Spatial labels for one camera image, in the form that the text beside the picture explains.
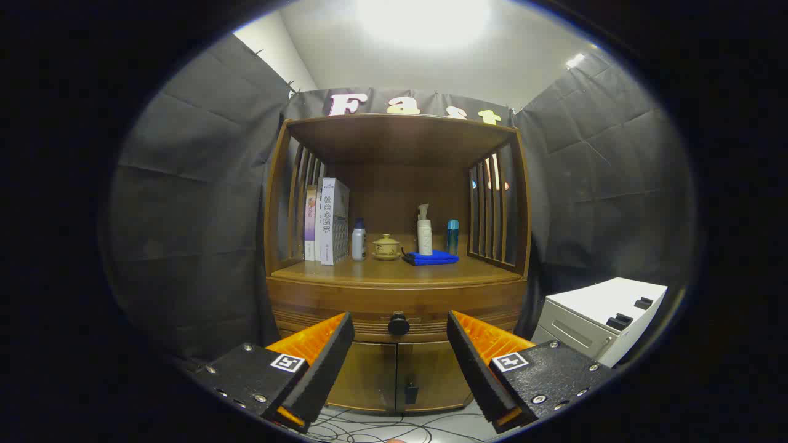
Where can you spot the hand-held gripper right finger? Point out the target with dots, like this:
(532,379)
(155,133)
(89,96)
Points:
(474,363)

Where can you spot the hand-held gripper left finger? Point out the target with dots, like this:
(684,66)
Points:
(326,363)

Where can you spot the wooden drawer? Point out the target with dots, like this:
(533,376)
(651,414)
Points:
(332,304)

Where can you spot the black drawer knob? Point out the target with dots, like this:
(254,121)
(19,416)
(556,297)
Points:
(399,324)

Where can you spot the wooden cabinet door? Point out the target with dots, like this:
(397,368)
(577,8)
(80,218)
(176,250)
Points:
(369,375)
(437,375)

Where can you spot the wooden countertop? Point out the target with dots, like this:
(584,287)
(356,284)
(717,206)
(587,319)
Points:
(394,271)

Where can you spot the white plastic drawer unit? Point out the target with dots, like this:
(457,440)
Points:
(591,307)

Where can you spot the wooden cabinet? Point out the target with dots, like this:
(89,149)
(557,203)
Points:
(394,141)

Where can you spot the small black door latch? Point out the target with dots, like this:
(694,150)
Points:
(411,392)

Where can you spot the folded blue cloth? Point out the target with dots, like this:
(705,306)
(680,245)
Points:
(431,258)

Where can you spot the white bottle blue cap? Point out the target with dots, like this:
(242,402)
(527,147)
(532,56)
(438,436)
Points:
(359,243)

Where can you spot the clear blue bottle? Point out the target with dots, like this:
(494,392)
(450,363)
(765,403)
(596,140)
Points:
(452,237)

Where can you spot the yellow lidded teacup with saucer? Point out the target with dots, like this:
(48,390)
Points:
(386,247)

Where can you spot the white pump bottle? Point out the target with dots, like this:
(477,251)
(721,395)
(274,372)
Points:
(425,237)

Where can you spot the thin purple book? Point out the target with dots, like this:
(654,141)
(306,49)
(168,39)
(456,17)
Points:
(310,227)

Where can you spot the thick white patterned book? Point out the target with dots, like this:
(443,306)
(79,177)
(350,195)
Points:
(334,221)

